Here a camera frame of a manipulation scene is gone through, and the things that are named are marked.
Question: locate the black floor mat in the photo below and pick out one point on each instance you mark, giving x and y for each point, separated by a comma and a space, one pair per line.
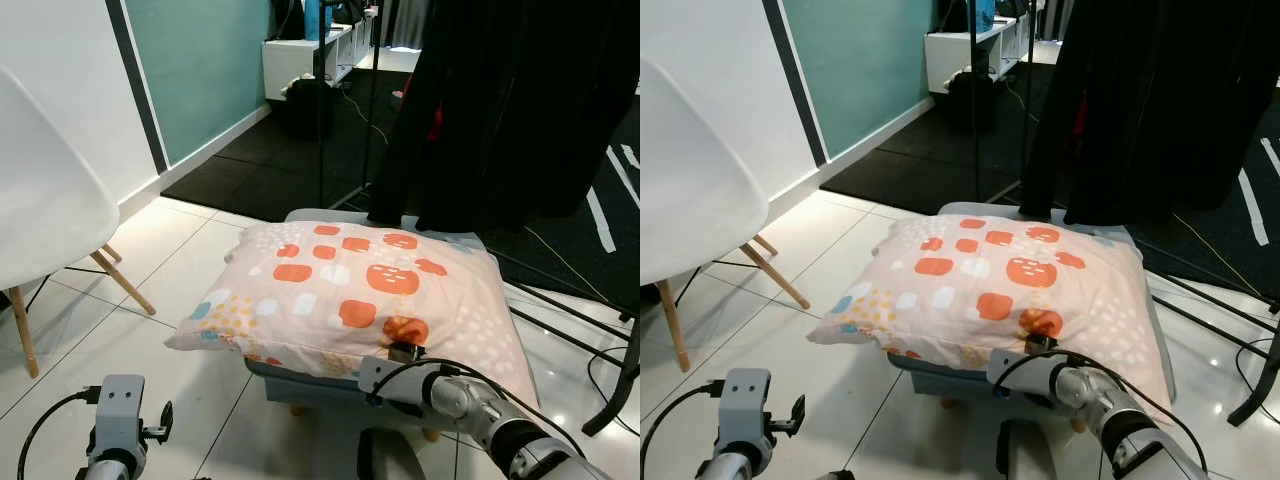
900, 160
260, 165

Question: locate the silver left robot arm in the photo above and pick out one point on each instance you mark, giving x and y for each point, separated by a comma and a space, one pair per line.
108, 469
728, 468

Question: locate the black hanging garment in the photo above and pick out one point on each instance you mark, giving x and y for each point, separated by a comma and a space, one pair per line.
1150, 110
510, 110

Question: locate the pink pillow with orange patches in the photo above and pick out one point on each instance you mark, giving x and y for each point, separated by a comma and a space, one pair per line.
330, 290
990, 290

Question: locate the blue item on shelf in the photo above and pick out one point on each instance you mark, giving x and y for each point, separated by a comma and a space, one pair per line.
314, 20
984, 14

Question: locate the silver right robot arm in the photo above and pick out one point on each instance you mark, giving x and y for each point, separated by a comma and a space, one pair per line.
1120, 410
490, 415

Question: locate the grey upholstered stool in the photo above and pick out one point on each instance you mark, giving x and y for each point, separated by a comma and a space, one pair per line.
300, 385
940, 385

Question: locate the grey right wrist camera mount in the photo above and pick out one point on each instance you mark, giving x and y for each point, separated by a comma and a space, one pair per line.
385, 385
1020, 378

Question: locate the white plastic chair wooden legs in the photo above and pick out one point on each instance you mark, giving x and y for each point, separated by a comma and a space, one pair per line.
45, 200
690, 180

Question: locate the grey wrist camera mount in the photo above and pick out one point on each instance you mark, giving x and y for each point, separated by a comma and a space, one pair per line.
745, 405
385, 385
1020, 378
118, 410

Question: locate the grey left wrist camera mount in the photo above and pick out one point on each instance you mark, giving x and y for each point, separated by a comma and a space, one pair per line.
745, 405
118, 410

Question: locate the black bag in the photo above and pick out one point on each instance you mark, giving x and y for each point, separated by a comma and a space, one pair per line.
308, 108
970, 100

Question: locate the white shelf unit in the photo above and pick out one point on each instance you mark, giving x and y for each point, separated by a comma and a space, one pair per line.
300, 65
960, 55

